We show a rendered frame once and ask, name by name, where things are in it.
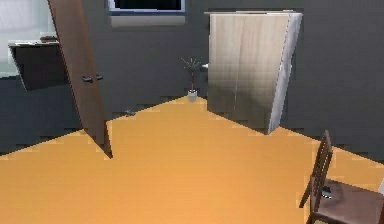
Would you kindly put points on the beige wooden cupboard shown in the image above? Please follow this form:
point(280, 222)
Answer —
point(246, 70)

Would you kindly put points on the white framed window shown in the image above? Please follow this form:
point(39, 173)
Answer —
point(146, 6)

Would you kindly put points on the dark wall-mounted cabinet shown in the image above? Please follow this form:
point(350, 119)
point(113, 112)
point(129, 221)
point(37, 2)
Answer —
point(40, 63)

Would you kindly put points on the house plant in white pot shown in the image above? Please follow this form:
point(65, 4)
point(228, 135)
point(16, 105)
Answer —
point(192, 80)

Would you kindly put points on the brown room door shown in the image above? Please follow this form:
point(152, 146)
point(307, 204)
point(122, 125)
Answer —
point(80, 66)

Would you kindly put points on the dark brown wooden chair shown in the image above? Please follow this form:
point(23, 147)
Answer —
point(343, 196)

